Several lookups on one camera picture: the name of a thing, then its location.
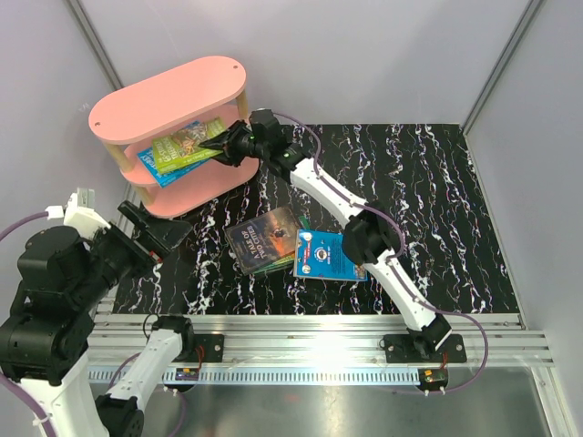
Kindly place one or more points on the green bottom book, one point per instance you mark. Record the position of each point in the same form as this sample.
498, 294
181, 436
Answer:
288, 260

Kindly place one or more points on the green 65-storey treehouse book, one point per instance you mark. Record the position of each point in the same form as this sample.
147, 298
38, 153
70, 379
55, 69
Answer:
181, 148

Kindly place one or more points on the left small circuit board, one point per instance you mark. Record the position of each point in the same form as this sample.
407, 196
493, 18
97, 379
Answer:
184, 374

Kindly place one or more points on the dark Tale of Two Cities book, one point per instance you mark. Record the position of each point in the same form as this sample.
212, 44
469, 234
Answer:
259, 241

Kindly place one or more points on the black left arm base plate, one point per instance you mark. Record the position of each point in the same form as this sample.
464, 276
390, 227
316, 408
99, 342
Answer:
208, 348

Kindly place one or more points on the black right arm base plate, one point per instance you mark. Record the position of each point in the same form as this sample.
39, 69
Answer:
404, 348

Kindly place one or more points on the blue back-cover book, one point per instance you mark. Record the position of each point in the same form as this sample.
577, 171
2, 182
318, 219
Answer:
319, 255

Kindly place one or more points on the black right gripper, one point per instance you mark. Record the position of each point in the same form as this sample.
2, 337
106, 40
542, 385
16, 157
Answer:
227, 140

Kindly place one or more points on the aluminium mounting rail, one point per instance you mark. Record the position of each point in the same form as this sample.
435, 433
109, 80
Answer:
344, 350

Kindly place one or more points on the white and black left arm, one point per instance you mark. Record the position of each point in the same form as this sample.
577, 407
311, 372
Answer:
65, 272

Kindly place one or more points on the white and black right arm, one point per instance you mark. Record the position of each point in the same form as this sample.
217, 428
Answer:
371, 238

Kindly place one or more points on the small circuit board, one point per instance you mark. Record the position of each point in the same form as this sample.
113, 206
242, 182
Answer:
434, 375
184, 374

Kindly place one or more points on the blue 26-storey treehouse book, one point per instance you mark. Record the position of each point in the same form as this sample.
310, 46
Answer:
163, 180

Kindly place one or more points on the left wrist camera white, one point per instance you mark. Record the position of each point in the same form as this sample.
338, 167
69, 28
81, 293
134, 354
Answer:
80, 214

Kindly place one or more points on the right small circuit board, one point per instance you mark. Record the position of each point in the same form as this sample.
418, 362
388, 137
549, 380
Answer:
434, 375

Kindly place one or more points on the pink three-tier shelf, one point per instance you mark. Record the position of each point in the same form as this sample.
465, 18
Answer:
152, 129

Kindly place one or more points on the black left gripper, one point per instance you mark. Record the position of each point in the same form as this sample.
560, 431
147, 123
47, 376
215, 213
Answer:
152, 244

